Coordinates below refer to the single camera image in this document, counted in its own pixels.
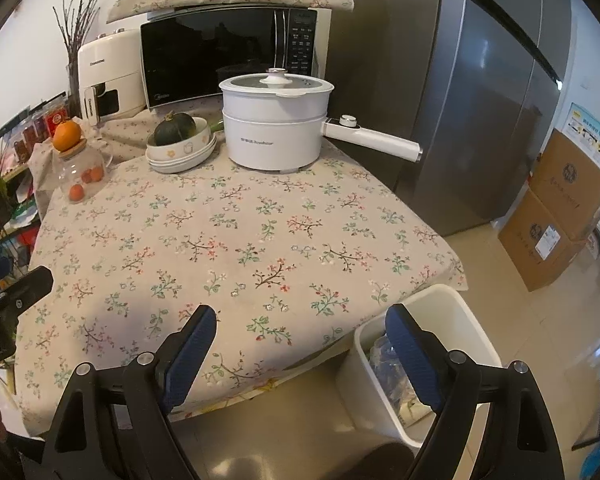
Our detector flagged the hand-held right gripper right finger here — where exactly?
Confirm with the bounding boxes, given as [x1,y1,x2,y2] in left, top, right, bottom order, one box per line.
[385,304,566,480]

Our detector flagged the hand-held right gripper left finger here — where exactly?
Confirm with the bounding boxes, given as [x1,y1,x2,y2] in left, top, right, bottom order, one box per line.
[42,304,218,480]

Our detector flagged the white trash bin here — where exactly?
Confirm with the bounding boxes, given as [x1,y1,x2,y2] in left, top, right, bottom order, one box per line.
[336,284,503,448]

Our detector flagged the red plastic bag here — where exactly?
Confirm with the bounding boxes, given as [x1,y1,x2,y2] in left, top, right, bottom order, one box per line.
[17,227,41,251]

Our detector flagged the glass jar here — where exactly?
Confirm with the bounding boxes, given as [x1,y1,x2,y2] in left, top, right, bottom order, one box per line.
[59,147,115,205]

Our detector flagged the cork jar lid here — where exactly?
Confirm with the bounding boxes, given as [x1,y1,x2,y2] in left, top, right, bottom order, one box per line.
[55,139,88,161]

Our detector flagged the row of spice jars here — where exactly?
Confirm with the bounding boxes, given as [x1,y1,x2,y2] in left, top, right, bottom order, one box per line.
[0,92,71,161]

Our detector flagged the large orange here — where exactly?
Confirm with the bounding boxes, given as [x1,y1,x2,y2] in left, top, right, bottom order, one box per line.
[53,119,83,152]

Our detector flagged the floral tablecloth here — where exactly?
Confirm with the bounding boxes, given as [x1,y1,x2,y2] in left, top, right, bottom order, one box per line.
[15,95,468,438]

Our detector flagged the cardboard box with white label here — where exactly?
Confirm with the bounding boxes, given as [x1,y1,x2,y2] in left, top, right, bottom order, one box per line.
[497,187,588,292]

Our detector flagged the white bowl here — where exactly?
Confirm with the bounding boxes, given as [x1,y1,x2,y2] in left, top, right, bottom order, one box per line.
[146,131,218,175]

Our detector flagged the dark green squash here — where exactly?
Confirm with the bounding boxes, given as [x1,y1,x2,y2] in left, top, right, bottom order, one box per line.
[153,111,198,147]

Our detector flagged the white electric pot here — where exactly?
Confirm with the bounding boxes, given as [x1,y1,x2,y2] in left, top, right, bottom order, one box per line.
[221,87,423,172]

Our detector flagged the cream air fryer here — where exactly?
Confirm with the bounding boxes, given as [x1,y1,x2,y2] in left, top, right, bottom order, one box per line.
[77,28,146,125]

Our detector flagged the grey refrigerator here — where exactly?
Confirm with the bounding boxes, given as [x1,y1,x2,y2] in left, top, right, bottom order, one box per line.
[325,0,573,238]

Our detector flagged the dried branches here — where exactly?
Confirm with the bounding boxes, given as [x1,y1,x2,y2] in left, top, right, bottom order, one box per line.
[52,0,117,68]

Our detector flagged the blue and white poster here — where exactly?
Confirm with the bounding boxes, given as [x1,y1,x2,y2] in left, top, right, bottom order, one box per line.
[562,102,600,176]

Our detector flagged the white pot lid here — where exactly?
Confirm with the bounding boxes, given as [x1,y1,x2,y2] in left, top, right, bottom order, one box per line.
[219,67,333,98]

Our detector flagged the black and white microwave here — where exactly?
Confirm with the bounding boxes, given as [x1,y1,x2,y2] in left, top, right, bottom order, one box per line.
[140,6,333,111]

